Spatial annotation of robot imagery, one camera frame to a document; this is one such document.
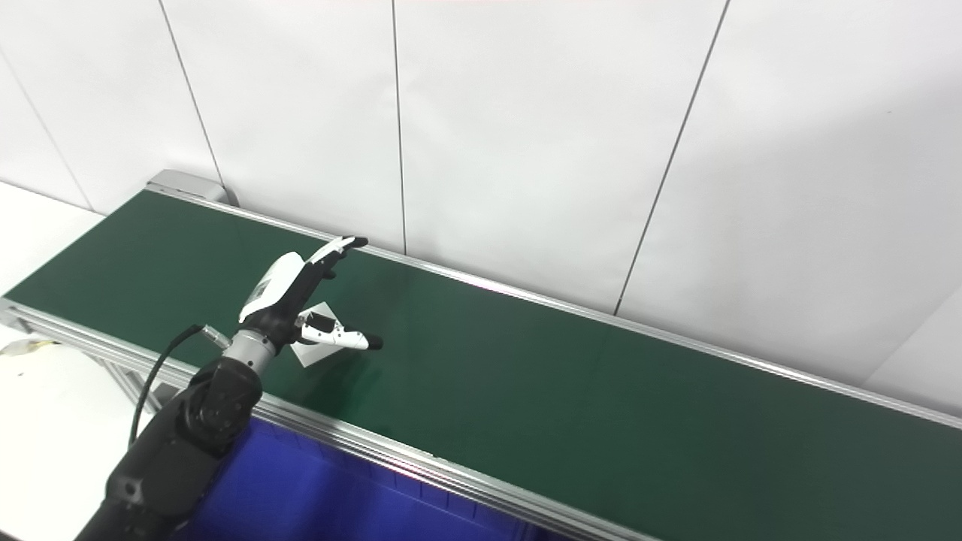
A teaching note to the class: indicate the blue bin with white parts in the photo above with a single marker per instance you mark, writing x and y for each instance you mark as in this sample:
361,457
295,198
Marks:
316,496

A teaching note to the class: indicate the grey conveyor end housing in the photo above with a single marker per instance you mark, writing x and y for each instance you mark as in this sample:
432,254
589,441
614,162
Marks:
184,184

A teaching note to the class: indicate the green conveyor belt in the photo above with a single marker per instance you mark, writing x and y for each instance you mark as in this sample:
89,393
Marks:
376,445
564,406

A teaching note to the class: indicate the small yellowish scrap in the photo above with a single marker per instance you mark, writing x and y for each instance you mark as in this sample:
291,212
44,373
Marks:
26,346

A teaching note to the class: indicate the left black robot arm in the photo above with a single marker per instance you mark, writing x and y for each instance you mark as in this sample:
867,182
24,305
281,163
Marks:
188,436

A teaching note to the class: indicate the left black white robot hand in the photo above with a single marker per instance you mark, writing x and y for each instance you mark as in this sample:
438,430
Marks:
282,293

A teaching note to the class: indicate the white square part with hole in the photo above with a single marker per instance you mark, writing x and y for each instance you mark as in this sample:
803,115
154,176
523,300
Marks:
312,355

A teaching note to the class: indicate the aluminium conveyor support leg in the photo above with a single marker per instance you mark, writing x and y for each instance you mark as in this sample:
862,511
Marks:
139,387

